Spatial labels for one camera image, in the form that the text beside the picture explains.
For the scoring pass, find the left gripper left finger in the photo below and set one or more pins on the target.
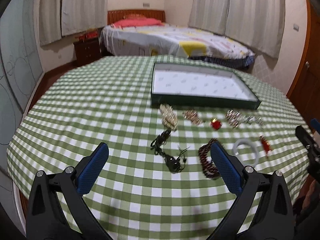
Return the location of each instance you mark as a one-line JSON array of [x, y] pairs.
[[56, 208]]

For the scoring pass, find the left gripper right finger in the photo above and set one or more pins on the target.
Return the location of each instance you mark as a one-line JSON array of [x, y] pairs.
[[273, 218]]

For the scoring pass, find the red tassel gold charm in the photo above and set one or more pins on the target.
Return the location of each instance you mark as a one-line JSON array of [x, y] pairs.
[[266, 145]]

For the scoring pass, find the white jade bangle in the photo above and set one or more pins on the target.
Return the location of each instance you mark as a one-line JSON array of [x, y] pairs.
[[246, 152]]

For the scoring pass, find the red gold knot charm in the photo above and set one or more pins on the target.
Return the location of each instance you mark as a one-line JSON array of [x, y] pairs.
[[215, 123]]

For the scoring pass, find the rose gold chain brooch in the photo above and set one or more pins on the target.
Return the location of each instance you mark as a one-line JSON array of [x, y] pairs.
[[193, 116]]

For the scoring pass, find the person right hand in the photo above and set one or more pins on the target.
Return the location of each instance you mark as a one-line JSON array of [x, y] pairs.
[[311, 195]]

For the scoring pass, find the wooden door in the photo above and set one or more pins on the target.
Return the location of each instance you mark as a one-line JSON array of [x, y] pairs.
[[304, 91]]

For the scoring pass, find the green white checkered tablecloth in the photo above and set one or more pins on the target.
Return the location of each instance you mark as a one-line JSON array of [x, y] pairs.
[[135, 195]]

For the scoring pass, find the green shallow tray box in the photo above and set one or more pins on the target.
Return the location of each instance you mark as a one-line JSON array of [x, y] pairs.
[[199, 86]]

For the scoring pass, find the right window curtain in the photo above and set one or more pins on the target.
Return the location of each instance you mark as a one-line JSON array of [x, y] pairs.
[[258, 24]]

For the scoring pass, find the window curtain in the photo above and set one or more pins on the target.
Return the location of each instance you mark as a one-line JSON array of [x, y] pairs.
[[258, 24], [60, 18]]

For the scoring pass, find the frosted glass wardrobe door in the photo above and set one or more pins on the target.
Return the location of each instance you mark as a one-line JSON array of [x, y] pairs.
[[20, 68]]

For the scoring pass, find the dark wooden nightstand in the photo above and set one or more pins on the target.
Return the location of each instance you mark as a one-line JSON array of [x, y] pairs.
[[87, 51]]

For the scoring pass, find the red boxes on nightstand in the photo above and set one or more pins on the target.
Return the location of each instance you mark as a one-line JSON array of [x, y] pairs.
[[91, 33]]

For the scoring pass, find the bed with patterned sheet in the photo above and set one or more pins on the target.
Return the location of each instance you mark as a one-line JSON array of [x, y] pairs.
[[189, 43]]

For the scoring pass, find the left window curtain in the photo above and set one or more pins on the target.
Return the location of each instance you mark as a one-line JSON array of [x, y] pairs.
[[60, 18]]

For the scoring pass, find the wooden headboard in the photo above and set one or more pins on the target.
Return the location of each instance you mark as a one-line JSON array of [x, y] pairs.
[[116, 15]]

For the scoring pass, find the red pink pillow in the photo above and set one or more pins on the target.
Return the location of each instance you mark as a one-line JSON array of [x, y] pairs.
[[136, 22]]

